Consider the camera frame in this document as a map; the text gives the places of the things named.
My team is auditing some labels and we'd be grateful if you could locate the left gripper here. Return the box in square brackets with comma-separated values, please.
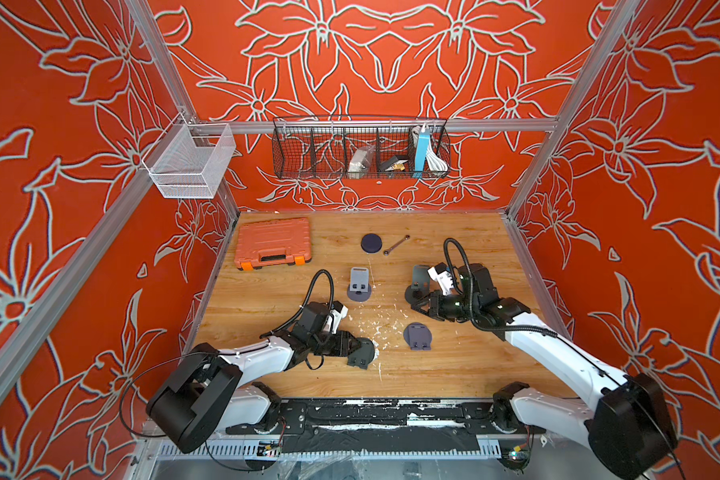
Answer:
[307, 331, 363, 359]

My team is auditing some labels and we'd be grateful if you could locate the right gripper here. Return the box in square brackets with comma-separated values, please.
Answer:
[408, 290, 480, 324]

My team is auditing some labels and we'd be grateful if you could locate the dark grey phone stand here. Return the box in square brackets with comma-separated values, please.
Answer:
[405, 265, 431, 305]
[347, 338, 376, 370]

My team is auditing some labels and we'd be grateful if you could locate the purple phone stand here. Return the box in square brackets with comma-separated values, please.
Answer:
[403, 322, 433, 351]
[347, 267, 372, 302]

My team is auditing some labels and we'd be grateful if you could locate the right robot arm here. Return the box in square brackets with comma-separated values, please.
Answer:
[405, 238, 678, 479]

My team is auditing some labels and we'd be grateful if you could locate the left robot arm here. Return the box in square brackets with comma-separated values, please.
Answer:
[146, 269, 375, 453]

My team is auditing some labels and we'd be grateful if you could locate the dark round disc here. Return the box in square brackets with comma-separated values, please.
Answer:
[361, 233, 383, 254]

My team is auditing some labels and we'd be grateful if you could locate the black small box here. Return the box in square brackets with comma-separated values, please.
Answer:
[379, 155, 409, 173]

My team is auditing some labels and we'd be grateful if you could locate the orange tool case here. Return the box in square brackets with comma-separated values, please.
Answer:
[234, 217, 312, 271]

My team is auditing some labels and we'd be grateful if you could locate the plastic bag item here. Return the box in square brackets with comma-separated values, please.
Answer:
[347, 145, 376, 180]

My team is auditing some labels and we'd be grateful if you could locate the clear plastic bin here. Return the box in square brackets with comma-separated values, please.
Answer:
[144, 124, 237, 200]

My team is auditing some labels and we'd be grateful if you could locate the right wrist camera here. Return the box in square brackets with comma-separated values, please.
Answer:
[427, 262, 461, 296]

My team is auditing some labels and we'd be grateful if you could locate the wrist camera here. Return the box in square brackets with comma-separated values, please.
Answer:
[427, 262, 461, 296]
[323, 301, 348, 334]

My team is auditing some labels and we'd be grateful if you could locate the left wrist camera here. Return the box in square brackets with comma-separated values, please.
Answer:
[323, 301, 348, 334]

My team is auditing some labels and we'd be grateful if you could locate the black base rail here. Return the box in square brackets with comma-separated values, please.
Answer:
[222, 398, 545, 459]

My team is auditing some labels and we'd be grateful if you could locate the white cables bundle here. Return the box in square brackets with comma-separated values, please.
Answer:
[425, 137, 450, 178]

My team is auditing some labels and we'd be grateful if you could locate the black wire basket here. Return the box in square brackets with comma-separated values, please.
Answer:
[272, 115, 452, 180]

